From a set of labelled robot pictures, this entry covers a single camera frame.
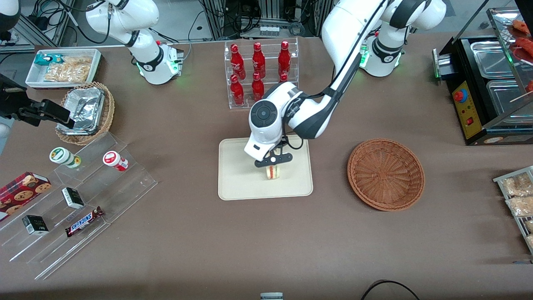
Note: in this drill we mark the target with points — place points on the black box with Face print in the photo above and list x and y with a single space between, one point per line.
35 225

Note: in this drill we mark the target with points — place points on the red emergency stop button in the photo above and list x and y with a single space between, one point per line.
460 96

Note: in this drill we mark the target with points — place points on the clear bag of snacks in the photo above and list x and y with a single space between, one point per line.
520 206
515 185
529 226

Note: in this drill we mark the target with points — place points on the clear bag of chips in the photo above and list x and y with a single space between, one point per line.
70 70

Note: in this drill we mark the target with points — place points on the steel food pan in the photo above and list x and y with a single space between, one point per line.
506 98
491 58

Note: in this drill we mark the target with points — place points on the triangle sandwich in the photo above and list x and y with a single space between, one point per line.
273 172

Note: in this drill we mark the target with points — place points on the red cola bottle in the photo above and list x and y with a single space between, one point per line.
284 56
283 78
257 86
236 58
237 89
258 58

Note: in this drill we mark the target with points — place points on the Snickers chocolate bar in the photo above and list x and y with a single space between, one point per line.
84 222

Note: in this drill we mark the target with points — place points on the red sausage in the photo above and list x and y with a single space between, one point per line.
525 46
522 26

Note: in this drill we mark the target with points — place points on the clear acrylic stepped shelf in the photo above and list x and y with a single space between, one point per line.
108 187

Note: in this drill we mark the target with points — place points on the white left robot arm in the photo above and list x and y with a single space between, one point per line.
345 37

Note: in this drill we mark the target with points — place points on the stack of foil trays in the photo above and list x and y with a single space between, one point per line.
83 108

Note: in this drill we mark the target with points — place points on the grey device edge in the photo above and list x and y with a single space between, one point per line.
271 296

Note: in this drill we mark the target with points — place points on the light wicker basket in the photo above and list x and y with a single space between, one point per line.
106 108

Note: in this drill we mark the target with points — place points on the clear acrylic bottle rack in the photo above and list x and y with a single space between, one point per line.
268 41

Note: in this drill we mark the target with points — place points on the cream plastic serving tray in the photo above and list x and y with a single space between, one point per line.
241 175

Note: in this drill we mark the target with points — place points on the white power strip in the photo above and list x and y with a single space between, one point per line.
269 30

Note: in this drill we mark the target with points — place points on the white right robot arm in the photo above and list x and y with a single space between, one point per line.
145 54

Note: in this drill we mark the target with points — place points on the brown wicker basket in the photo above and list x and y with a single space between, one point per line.
385 175

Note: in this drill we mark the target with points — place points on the black box with white label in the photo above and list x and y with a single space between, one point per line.
73 198

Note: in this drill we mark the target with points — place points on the white rectangular plastic bin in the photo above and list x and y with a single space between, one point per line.
33 75

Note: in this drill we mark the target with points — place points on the green sunflower lid cup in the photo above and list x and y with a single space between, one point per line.
62 156

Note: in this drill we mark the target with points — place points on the black food warmer cabinet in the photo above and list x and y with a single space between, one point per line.
466 112

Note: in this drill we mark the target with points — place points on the teal snack packet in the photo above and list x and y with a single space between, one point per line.
48 59

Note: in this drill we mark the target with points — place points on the red tartan cookie box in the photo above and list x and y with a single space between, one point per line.
21 191

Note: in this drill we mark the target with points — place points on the red lid yogurt cup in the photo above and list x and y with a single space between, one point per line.
114 160

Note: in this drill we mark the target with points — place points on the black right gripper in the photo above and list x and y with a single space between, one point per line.
13 105

